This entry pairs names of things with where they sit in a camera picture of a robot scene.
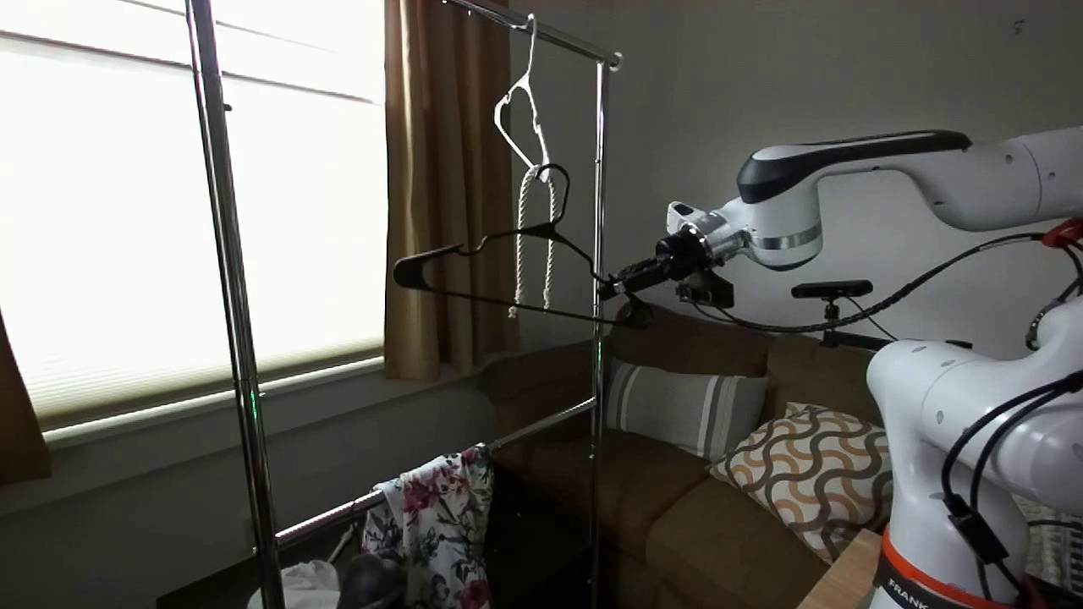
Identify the chrome clothes rack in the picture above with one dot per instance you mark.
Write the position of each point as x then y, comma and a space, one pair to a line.
249, 400

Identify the brown sofa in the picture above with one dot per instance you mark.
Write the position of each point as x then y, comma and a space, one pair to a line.
673, 531

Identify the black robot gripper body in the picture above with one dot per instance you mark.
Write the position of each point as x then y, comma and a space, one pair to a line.
680, 258

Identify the floral patterned cloth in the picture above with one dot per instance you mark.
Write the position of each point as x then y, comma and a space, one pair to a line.
433, 524

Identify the brown wavy patterned pillow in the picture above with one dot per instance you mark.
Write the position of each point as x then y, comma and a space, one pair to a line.
824, 475

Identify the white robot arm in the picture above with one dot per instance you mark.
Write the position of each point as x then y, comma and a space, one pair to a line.
971, 437

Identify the black camera on stand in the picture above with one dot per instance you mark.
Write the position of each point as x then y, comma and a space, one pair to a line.
832, 295

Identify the grey striped pillow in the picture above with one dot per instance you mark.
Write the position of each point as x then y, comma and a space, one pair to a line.
689, 411

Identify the brown curtain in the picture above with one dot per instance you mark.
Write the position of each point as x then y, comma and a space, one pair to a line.
447, 184

